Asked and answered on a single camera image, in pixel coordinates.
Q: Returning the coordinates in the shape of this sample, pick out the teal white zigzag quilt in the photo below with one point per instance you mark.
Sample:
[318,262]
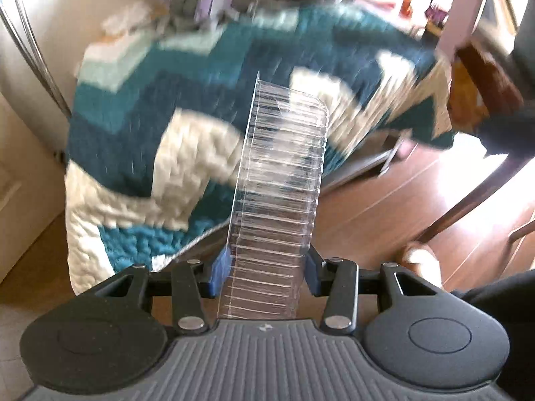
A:
[125,133]

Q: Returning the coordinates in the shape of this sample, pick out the pink desk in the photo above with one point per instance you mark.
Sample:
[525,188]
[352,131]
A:
[464,16]

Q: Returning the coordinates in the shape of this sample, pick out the person's socked foot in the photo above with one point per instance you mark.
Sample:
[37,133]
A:
[422,263]

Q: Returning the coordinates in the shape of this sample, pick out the person's dark trouser leg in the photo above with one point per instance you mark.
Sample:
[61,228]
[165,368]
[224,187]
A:
[501,300]

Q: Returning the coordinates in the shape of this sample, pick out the clear plastic tray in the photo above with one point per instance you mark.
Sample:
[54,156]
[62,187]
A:
[276,200]

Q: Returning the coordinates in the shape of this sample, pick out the beige wooden door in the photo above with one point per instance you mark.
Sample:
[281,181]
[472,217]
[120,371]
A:
[25,200]

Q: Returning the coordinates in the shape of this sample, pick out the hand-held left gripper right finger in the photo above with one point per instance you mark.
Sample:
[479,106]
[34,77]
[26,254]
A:
[313,271]

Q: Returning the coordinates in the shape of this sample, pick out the dark wooden chair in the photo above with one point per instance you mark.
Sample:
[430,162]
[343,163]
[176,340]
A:
[501,133]

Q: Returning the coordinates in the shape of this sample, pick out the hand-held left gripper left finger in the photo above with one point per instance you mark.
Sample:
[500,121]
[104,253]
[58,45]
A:
[219,269]

